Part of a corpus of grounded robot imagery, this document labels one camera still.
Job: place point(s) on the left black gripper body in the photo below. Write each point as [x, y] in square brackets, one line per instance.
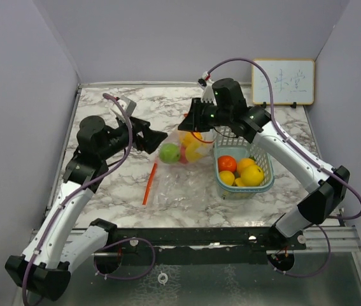
[120, 138]

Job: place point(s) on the orange tangerine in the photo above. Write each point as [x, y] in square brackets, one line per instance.
[226, 163]

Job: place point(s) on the clear zip top bag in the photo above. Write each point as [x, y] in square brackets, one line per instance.
[166, 179]

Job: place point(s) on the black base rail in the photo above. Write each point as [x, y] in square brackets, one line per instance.
[195, 246]

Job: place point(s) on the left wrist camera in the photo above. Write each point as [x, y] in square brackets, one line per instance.
[128, 106]

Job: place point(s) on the green apple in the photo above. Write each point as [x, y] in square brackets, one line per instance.
[169, 153]

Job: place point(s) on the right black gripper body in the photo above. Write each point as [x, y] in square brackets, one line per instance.
[214, 116]

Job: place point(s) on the pink fruit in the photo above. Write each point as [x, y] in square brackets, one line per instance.
[183, 159]

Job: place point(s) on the light blue plastic basket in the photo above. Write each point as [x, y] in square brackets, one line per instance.
[229, 144]

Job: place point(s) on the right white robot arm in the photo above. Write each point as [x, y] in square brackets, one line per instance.
[324, 183]

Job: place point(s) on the orange fruit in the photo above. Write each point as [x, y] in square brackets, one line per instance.
[243, 163]

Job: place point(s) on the small whiteboard with writing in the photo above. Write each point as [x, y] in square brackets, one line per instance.
[292, 81]

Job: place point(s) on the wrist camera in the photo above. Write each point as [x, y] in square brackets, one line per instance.
[205, 82]
[128, 106]

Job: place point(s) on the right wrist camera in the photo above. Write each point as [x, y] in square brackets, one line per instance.
[205, 82]

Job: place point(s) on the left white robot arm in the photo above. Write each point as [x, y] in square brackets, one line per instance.
[47, 263]

